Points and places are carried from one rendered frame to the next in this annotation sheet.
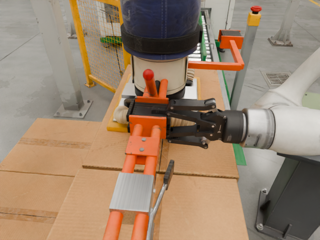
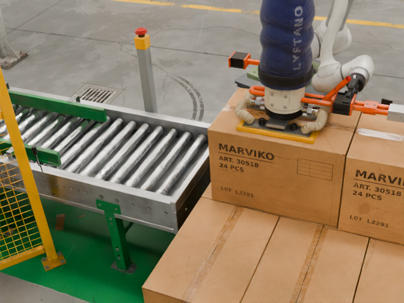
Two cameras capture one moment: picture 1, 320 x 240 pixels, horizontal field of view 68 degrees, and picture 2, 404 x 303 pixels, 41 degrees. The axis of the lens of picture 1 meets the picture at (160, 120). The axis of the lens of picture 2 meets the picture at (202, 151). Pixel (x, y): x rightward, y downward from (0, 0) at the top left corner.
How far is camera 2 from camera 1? 2.23 m
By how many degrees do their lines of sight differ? 54
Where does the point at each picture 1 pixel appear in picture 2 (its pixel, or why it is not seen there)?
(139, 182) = (394, 106)
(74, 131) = (190, 248)
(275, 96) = (332, 65)
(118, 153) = (336, 140)
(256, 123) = (364, 73)
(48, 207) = (299, 264)
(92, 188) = (363, 151)
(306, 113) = (364, 59)
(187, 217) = (385, 124)
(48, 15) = not seen: outside the picture
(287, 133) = (370, 69)
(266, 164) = not seen: hidden behind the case
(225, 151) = not seen: hidden behind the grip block
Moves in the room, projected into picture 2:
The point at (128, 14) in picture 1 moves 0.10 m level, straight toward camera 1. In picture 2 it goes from (299, 65) to (325, 67)
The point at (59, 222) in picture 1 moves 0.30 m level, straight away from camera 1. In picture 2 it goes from (384, 161) to (317, 183)
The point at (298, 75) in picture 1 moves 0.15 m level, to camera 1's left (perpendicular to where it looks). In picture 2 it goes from (327, 50) to (323, 65)
